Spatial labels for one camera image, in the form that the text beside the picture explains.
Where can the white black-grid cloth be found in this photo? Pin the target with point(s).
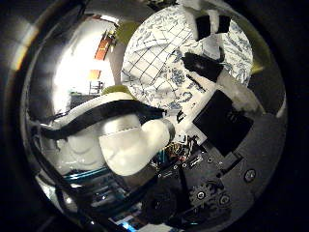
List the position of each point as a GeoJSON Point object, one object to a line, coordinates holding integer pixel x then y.
{"type": "Point", "coordinates": [151, 58]}

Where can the blue floral tablecloth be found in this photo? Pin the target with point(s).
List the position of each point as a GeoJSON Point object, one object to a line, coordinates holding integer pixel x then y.
{"type": "Point", "coordinates": [180, 83]}

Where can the yellow-orange wall poster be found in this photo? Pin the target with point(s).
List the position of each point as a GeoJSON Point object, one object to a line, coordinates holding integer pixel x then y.
{"type": "Point", "coordinates": [94, 74]}

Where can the orange wall poster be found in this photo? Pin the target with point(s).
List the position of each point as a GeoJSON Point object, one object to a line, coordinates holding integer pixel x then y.
{"type": "Point", "coordinates": [103, 48]}

